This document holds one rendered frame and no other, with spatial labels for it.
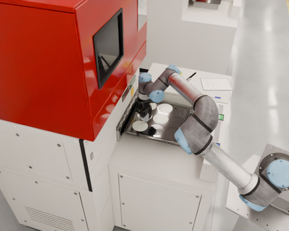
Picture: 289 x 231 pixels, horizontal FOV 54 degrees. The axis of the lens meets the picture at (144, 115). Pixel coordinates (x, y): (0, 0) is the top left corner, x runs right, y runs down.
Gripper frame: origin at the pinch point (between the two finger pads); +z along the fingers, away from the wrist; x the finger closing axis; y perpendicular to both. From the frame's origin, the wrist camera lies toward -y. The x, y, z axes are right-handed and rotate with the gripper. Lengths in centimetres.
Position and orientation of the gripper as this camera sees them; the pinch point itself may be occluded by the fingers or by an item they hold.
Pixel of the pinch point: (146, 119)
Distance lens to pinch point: 181.9
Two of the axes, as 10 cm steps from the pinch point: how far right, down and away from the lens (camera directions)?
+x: 7.2, 4.7, -5.1
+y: -6.9, 4.7, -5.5
